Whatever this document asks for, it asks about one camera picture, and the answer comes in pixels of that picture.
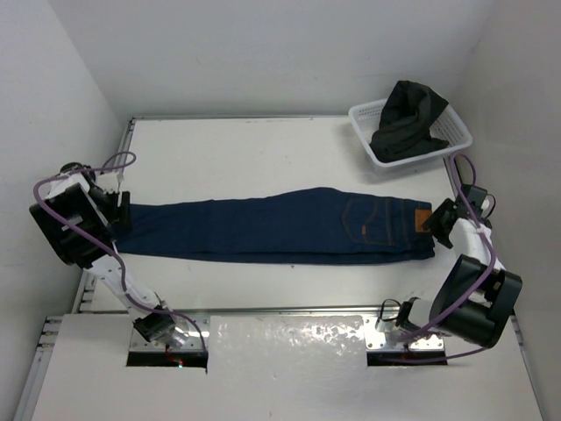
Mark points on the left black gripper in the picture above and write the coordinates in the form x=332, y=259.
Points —
x=118, y=215

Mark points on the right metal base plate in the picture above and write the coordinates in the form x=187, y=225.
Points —
x=383, y=337

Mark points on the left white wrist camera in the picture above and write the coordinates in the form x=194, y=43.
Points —
x=117, y=179

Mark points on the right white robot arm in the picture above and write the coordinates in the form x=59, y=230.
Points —
x=478, y=295

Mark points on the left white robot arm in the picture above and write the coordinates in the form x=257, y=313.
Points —
x=81, y=215

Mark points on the white plastic basket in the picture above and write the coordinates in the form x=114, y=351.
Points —
x=365, y=121

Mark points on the dark blue denim trousers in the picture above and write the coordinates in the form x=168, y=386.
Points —
x=320, y=226

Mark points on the black trousers in basket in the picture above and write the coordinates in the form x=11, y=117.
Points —
x=405, y=121

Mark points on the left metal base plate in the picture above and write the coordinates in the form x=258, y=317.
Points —
x=182, y=338

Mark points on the aluminium table frame rail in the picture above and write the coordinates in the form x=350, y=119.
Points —
x=88, y=282

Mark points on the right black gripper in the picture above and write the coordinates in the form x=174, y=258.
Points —
x=431, y=224

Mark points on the metal base plate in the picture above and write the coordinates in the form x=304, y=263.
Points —
x=182, y=338
x=383, y=337

